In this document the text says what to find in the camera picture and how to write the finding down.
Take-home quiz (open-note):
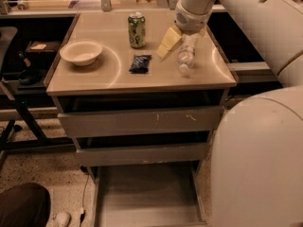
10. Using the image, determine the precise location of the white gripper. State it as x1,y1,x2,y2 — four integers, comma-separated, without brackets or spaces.
156,2,209,60

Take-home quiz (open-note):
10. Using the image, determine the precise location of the clear plastic water bottle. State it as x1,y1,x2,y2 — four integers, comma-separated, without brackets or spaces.
177,34,198,77

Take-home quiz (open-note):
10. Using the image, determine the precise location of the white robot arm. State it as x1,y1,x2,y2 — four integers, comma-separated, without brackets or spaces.
174,0,303,227

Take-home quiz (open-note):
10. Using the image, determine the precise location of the grey drawer cabinet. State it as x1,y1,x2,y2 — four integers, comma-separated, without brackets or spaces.
43,9,239,184

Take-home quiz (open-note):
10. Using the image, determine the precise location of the top grey drawer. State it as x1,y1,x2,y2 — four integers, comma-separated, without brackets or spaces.
59,106,223,138

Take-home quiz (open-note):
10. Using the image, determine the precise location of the middle grey drawer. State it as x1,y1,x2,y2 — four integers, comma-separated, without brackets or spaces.
77,143,208,166

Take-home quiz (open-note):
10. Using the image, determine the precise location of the open bottom grey drawer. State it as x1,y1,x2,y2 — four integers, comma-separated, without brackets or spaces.
91,163,207,227

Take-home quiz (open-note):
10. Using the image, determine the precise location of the green soda can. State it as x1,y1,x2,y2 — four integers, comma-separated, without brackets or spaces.
128,12,145,48

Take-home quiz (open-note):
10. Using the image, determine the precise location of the blue snack packet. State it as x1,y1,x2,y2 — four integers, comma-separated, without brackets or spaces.
129,55,152,74

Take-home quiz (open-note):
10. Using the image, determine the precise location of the white bowl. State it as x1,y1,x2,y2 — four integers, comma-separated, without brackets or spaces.
60,40,103,66

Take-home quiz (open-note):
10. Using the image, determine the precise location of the white shoe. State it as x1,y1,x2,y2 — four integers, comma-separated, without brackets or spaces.
46,212,71,227

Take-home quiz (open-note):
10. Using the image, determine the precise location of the dark trouser leg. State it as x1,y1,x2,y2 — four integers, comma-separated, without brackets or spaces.
0,183,50,227

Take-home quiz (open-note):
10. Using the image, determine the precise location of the white floor cable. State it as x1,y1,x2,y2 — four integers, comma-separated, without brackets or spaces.
79,173,91,225

